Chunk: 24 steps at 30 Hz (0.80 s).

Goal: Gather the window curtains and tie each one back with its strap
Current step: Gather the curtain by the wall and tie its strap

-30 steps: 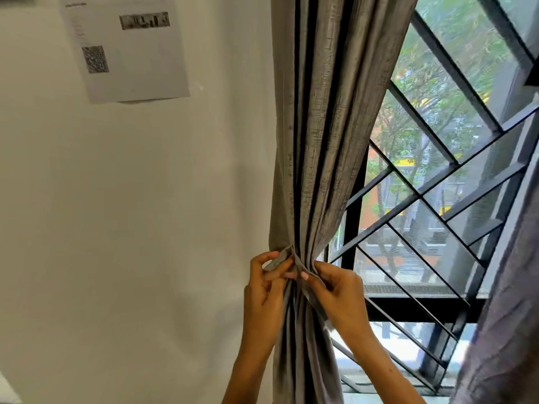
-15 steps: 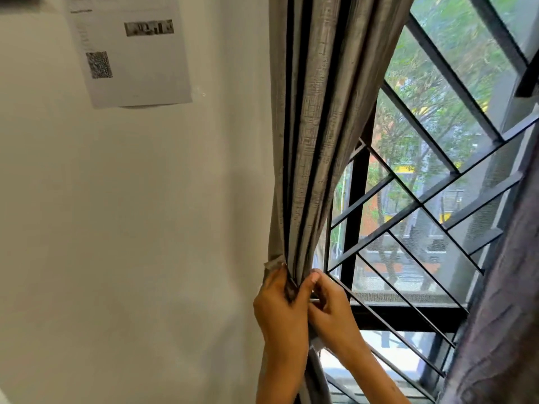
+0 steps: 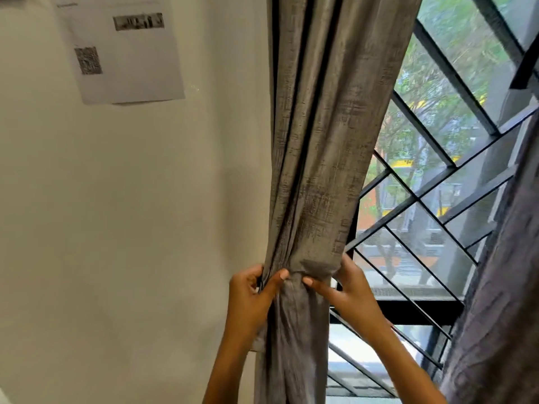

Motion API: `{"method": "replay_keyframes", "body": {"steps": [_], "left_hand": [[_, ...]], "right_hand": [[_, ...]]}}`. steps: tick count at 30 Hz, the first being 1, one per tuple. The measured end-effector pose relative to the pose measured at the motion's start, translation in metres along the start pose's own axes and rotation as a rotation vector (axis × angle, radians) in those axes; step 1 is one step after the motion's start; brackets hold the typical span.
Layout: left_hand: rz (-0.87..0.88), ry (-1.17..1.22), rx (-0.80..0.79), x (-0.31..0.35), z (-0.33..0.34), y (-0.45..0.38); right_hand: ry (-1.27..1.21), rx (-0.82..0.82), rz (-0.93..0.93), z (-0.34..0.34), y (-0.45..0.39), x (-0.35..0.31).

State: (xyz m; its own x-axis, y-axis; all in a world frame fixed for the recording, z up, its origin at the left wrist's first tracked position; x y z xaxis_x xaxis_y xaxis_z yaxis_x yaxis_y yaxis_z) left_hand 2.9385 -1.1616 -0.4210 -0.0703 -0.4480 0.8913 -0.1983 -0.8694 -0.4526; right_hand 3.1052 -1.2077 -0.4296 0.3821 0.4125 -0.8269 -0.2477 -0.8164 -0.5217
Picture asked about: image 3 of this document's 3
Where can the person's left hand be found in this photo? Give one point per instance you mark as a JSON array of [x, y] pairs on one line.
[[248, 307]]

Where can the person's right hand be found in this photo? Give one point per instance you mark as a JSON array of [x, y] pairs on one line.
[[358, 302]]

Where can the dark brown curtain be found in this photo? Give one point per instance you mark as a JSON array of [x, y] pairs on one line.
[[497, 332]]

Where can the grey textured curtain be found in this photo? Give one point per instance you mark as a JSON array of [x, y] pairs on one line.
[[328, 121]]

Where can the dark brown curtain tie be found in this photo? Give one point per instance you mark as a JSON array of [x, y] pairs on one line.
[[526, 65]]

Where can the black metal window grille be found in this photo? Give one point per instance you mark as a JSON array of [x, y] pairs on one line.
[[457, 79]]

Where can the white printed paper notice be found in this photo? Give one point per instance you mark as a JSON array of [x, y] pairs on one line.
[[139, 71]]

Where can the green trees outside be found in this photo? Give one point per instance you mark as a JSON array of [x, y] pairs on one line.
[[455, 42]]

